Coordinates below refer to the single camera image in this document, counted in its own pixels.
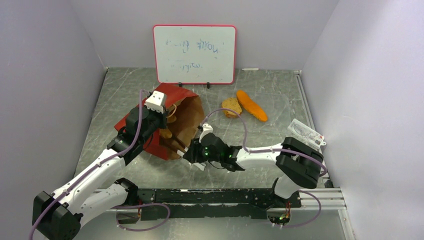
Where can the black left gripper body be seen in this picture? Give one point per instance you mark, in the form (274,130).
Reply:
(157,120)

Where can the translucent right gripper finger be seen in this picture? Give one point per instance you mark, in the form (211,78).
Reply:
(180,153)
(200,166)

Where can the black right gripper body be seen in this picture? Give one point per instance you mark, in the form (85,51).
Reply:
(200,154)

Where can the red paper bag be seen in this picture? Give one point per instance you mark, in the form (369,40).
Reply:
(187,113)

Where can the orange fake bread piece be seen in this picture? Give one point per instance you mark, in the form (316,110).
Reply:
(232,104)

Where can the orange fake baguette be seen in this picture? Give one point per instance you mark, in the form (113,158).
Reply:
(251,106)

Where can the orange fake bread slice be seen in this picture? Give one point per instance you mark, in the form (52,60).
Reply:
(165,133)

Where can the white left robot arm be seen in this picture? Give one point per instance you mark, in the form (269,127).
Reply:
(61,214)

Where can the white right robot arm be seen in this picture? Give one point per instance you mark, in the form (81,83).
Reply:
(300,164)

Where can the pink framed whiteboard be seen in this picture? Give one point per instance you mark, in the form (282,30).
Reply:
(195,53)

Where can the white printed card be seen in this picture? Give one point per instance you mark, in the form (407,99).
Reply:
(306,133)

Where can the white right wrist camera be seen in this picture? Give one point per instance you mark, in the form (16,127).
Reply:
(206,128)

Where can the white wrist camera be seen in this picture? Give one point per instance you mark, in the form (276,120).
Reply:
(156,102)
(206,128)

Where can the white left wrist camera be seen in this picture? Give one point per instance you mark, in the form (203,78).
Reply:
(156,102)

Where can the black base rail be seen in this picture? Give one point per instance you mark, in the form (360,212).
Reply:
(212,203)

